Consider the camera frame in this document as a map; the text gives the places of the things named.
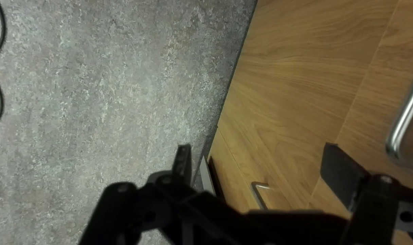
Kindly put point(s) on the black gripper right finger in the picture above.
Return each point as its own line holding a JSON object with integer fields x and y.
{"x": 342, "y": 175}

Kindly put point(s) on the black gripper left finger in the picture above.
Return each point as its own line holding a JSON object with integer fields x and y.
{"x": 182, "y": 161}

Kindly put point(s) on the white drawer with wooden front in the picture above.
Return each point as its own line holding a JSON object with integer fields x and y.
{"x": 378, "y": 91}

